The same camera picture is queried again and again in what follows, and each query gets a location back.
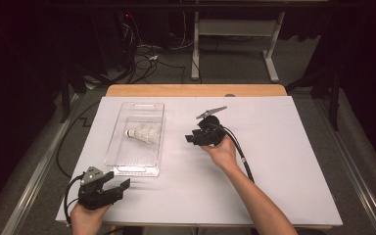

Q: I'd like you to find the person's right hand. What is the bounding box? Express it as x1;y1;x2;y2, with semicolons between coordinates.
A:
201;135;239;174

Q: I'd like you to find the bundle of floor cables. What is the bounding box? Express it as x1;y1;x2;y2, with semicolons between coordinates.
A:
111;13;204;84

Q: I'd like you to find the black stand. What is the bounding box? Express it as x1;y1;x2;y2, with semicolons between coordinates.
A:
285;65;342;131
60;63;89;123

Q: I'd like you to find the white metal desk frame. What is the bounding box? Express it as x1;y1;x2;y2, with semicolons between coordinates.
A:
190;11;287;84

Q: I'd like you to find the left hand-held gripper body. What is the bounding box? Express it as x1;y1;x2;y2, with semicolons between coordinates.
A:
76;165;125;212

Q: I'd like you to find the metal floor rail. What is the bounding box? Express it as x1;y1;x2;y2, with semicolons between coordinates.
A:
0;92;82;235
311;96;376;235

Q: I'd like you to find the left hand-held gripper cable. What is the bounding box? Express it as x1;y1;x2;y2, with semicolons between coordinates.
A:
64;174;84;228

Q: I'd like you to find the black floor cable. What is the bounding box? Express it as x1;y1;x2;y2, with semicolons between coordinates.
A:
56;100;101;179

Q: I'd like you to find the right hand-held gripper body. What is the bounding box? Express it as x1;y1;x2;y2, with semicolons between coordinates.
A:
192;105;228;147

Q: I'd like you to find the right hand-held gripper cable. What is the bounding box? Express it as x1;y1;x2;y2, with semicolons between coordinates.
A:
209;121;256;184

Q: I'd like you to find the hand-held gripper cable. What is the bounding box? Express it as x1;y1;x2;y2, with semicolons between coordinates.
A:
209;121;256;184
64;174;84;228

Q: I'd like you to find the white board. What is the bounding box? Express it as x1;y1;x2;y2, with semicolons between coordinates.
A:
56;95;344;227

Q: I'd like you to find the wooden table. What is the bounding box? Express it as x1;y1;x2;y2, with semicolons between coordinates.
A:
60;83;333;229

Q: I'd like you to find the dark computer tower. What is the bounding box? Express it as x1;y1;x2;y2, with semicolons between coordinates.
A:
91;11;138;71

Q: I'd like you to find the person's left hand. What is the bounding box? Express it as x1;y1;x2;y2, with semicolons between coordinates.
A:
70;204;112;235

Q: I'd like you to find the clear plastic tray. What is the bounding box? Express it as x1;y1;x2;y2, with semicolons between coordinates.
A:
103;101;165;178

